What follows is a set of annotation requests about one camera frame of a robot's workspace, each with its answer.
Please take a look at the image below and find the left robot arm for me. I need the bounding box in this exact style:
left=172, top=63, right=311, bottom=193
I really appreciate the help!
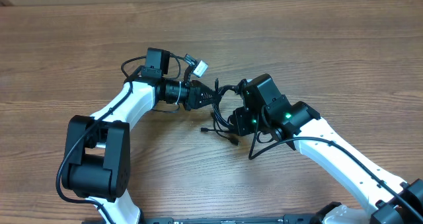
left=56, top=48, right=214, bottom=223

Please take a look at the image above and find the black USB cable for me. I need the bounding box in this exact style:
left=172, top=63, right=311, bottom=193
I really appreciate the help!
left=200, top=77, right=247, bottom=147

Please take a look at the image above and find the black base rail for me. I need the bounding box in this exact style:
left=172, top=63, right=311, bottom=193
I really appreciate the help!
left=82, top=213, right=320, bottom=224

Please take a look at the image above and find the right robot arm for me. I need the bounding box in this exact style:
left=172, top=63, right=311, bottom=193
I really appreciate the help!
left=229, top=74, right=422, bottom=224

